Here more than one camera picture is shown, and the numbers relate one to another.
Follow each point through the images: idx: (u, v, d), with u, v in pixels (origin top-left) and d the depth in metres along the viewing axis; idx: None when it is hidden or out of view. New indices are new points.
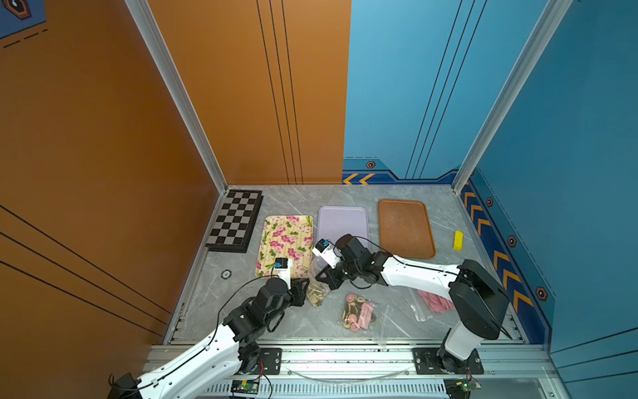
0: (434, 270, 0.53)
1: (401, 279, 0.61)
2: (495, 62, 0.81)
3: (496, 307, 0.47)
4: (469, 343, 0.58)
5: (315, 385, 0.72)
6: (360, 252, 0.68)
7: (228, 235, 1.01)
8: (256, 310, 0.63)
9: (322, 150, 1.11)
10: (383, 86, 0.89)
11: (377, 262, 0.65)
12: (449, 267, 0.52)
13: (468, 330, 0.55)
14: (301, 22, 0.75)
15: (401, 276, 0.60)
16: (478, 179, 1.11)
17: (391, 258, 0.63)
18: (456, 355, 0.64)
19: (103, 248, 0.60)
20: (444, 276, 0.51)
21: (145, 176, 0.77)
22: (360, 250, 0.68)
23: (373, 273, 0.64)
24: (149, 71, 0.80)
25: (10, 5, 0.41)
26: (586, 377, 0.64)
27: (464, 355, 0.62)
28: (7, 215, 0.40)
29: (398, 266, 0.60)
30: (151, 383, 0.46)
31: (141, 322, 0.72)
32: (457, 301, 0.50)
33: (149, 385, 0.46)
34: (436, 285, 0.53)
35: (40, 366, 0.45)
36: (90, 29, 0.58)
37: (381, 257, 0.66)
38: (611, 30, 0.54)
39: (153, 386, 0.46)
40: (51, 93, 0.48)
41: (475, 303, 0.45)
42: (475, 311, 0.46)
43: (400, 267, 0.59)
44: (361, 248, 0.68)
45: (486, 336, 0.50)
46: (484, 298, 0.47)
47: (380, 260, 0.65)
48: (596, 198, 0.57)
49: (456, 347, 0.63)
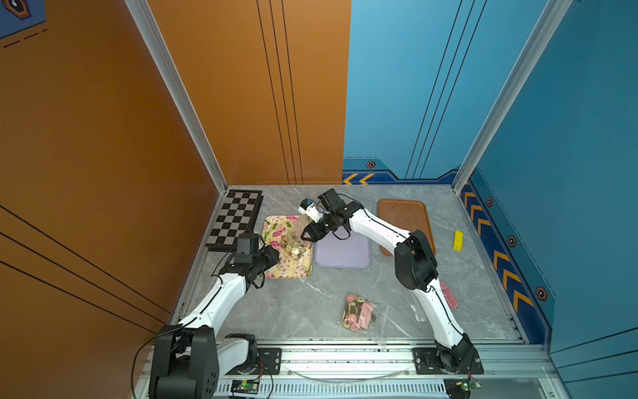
0: (389, 230, 0.65)
1: (364, 229, 0.72)
2: (495, 62, 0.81)
3: (422, 268, 0.61)
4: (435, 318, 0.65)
5: (315, 385, 0.72)
6: (335, 200, 0.80)
7: (228, 235, 1.01)
8: (241, 256, 0.69)
9: (322, 150, 1.11)
10: (383, 85, 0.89)
11: (349, 209, 0.75)
12: (403, 231, 0.64)
13: (400, 283, 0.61)
14: (301, 22, 0.75)
15: (365, 226, 0.71)
16: (478, 179, 1.11)
17: (360, 210, 0.74)
18: (442, 341, 0.67)
19: (102, 248, 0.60)
20: (396, 236, 0.63)
21: (144, 175, 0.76)
22: (335, 199, 0.80)
23: (342, 216, 0.75)
24: (149, 71, 0.79)
25: (10, 4, 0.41)
26: (586, 377, 0.64)
27: (453, 342, 0.65)
28: (6, 215, 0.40)
29: (364, 218, 0.71)
30: (196, 317, 0.46)
31: (141, 322, 0.72)
32: (397, 258, 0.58)
33: (193, 319, 0.46)
34: (388, 241, 0.65)
35: (41, 367, 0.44)
36: (90, 29, 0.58)
37: (354, 206, 0.76)
38: (611, 30, 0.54)
39: (199, 319, 0.46)
40: (51, 92, 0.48)
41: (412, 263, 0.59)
42: (410, 269, 0.59)
43: (366, 218, 0.71)
44: (336, 197, 0.80)
45: (409, 288, 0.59)
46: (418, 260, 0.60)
47: (351, 208, 0.75)
48: (597, 197, 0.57)
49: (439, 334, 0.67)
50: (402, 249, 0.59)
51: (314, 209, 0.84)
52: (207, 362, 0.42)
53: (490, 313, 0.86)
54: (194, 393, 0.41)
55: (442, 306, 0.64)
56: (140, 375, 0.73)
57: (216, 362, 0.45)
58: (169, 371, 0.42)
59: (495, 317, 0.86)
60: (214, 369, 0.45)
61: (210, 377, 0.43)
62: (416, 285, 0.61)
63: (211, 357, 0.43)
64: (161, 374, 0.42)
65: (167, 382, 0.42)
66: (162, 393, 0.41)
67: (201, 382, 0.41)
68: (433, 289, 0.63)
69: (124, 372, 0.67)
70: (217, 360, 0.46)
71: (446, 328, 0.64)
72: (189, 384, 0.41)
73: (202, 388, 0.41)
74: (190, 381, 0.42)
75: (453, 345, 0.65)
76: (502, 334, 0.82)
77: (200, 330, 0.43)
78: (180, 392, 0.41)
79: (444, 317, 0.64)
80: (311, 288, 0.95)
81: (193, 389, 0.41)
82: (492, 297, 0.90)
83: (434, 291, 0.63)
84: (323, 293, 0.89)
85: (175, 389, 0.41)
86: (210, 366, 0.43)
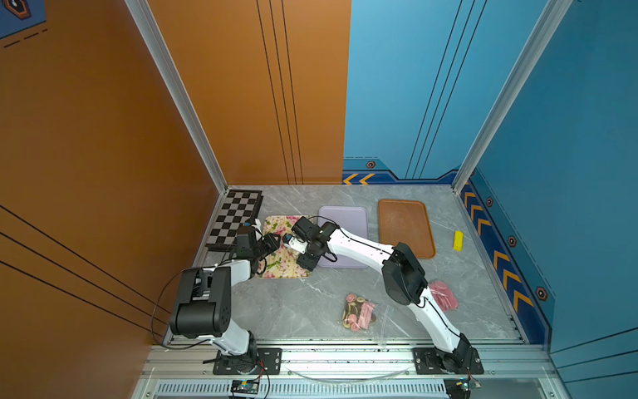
0: (372, 248, 0.62)
1: (345, 250, 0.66)
2: (493, 61, 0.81)
3: (412, 280, 0.59)
4: (434, 331, 0.65)
5: (315, 385, 0.72)
6: (309, 227, 0.76)
7: (228, 235, 1.01)
8: (242, 250, 0.77)
9: (322, 150, 1.11)
10: (384, 85, 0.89)
11: (325, 232, 0.70)
12: (386, 246, 0.61)
13: (394, 299, 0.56)
14: (301, 21, 0.75)
15: (344, 248, 0.68)
16: (478, 179, 1.11)
17: (338, 230, 0.70)
18: (442, 347, 0.66)
19: (102, 248, 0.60)
20: (380, 253, 0.60)
21: (143, 175, 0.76)
22: (308, 226, 0.76)
23: (320, 240, 0.70)
24: (149, 71, 0.80)
25: (10, 5, 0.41)
26: (586, 377, 0.64)
27: (453, 347, 0.64)
28: (6, 215, 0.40)
29: (343, 238, 0.67)
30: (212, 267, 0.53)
31: (141, 322, 0.72)
32: (385, 277, 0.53)
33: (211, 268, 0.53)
34: (373, 260, 0.62)
35: (40, 366, 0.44)
36: (90, 28, 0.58)
37: (330, 227, 0.71)
38: (611, 31, 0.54)
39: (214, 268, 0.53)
40: (52, 94, 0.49)
41: (401, 281, 0.56)
42: (400, 287, 0.58)
43: (345, 238, 0.67)
44: (310, 223, 0.77)
45: (404, 302, 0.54)
46: (404, 273, 0.57)
47: (326, 230, 0.71)
48: (597, 196, 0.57)
49: (439, 341, 0.66)
50: (390, 268, 0.56)
51: (296, 242, 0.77)
52: (223, 294, 0.48)
53: (490, 312, 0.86)
54: (213, 322, 0.46)
55: (438, 314, 0.63)
56: (140, 375, 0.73)
57: (228, 300, 0.50)
58: (188, 302, 0.48)
59: (495, 317, 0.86)
60: (227, 307, 0.50)
61: (224, 312, 0.48)
62: (409, 300, 0.59)
63: (225, 293, 0.49)
64: (182, 305, 0.48)
65: (187, 316, 0.46)
66: (183, 325, 0.46)
67: (218, 311, 0.47)
68: (426, 300, 0.61)
69: (124, 372, 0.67)
70: (229, 300, 0.51)
71: (446, 337, 0.64)
72: (208, 315, 0.47)
73: (219, 318, 0.46)
74: (208, 312, 0.47)
75: (453, 350, 0.64)
76: (502, 334, 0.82)
77: (218, 268, 0.51)
78: (199, 323, 0.46)
79: (441, 323, 0.63)
80: (311, 288, 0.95)
81: (211, 318, 0.46)
82: (492, 297, 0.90)
83: (427, 301, 0.61)
84: (323, 293, 0.89)
85: (196, 319, 0.46)
86: (224, 302, 0.48)
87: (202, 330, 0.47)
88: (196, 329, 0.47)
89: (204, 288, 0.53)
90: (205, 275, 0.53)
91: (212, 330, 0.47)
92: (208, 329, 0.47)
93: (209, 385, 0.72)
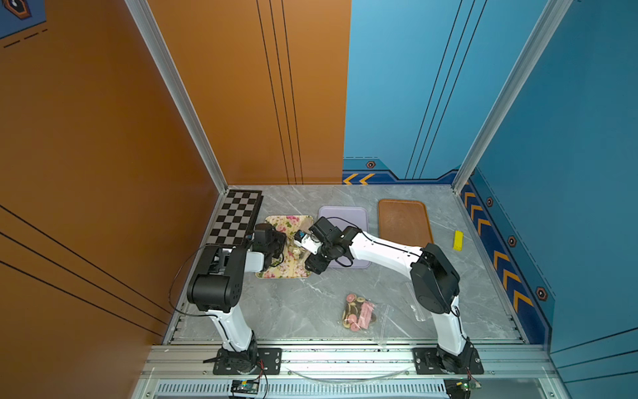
0: (399, 249, 0.57)
1: (369, 255, 0.64)
2: (494, 61, 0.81)
3: (446, 285, 0.53)
4: (449, 333, 0.61)
5: (314, 385, 0.72)
6: (330, 229, 0.72)
7: (228, 235, 1.01)
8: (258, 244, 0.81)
9: (321, 149, 1.11)
10: (384, 86, 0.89)
11: (345, 236, 0.67)
12: (413, 248, 0.56)
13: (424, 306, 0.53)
14: (300, 22, 0.75)
15: (368, 252, 0.63)
16: (478, 179, 1.11)
17: (360, 234, 0.66)
18: (449, 349, 0.65)
19: (101, 248, 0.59)
20: (407, 255, 0.55)
21: (143, 175, 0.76)
22: (328, 228, 0.72)
23: (341, 245, 0.67)
24: (149, 71, 0.79)
25: (10, 5, 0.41)
26: (586, 377, 0.64)
27: (459, 350, 0.63)
28: (7, 215, 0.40)
29: (365, 243, 0.63)
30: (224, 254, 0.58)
31: (141, 322, 0.72)
32: (414, 280, 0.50)
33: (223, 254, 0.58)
34: (399, 263, 0.57)
35: (39, 367, 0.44)
36: (90, 29, 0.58)
37: (351, 231, 0.68)
38: (611, 32, 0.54)
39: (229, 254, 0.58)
40: (53, 95, 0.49)
41: (435, 285, 0.51)
42: (433, 292, 0.51)
43: (369, 242, 0.63)
44: (330, 224, 0.72)
45: (435, 310, 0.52)
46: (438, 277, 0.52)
47: (349, 234, 0.67)
48: (597, 196, 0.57)
49: (446, 342, 0.64)
50: (421, 272, 0.50)
51: (310, 239, 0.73)
52: (238, 272, 0.53)
53: (490, 313, 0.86)
54: (223, 297, 0.50)
55: (458, 322, 0.59)
56: (140, 375, 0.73)
57: (240, 278, 0.54)
58: (206, 273, 0.53)
59: (495, 317, 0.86)
60: (238, 285, 0.54)
61: (235, 288, 0.52)
62: (442, 308, 0.53)
63: (239, 272, 0.54)
64: (199, 276, 0.52)
65: (203, 285, 0.51)
66: (196, 293, 0.51)
67: (230, 286, 0.51)
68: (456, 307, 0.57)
69: (124, 373, 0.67)
70: (241, 280, 0.55)
71: (456, 340, 0.61)
72: (220, 288, 0.50)
73: (230, 293, 0.50)
74: (222, 286, 0.51)
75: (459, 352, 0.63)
76: (502, 334, 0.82)
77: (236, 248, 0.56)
78: (210, 295, 0.50)
79: (458, 330, 0.60)
80: (311, 288, 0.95)
81: (223, 293, 0.50)
82: (492, 297, 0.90)
83: (456, 311, 0.57)
84: (323, 293, 0.89)
85: (209, 291, 0.50)
86: (236, 279, 0.52)
87: (213, 302, 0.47)
88: (207, 300, 0.51)
89: (221, 267, 0.58)
90: (223, 253, 0.58)
91: (222, 304, 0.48)
92: (219, 303, 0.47)
93: (209, 385, 0.72)
